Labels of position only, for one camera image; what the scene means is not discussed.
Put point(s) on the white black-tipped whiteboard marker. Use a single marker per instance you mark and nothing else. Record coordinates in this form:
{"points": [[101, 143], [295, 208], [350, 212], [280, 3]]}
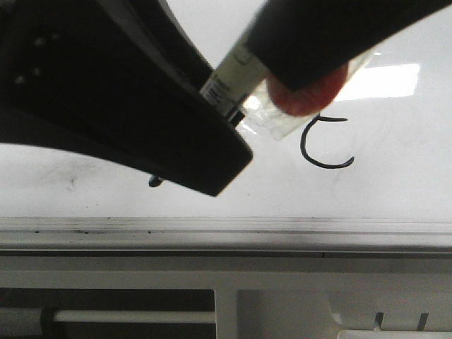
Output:
{"points": [[233, 77]]}

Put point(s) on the white horizontal rod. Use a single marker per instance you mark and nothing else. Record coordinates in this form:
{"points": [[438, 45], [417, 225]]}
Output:
{"points": [[116, 316]]}

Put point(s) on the white whiteboard with aluminium frame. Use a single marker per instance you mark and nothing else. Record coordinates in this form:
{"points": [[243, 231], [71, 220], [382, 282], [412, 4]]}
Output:
{"points": [[393, 118]]}

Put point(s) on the white tray with hooks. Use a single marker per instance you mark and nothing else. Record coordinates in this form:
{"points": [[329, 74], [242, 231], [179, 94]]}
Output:
{"points": [[395, 315]]}

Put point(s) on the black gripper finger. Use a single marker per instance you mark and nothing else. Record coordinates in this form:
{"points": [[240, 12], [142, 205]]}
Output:
{"points": [[115, 80], [301, 41]]}

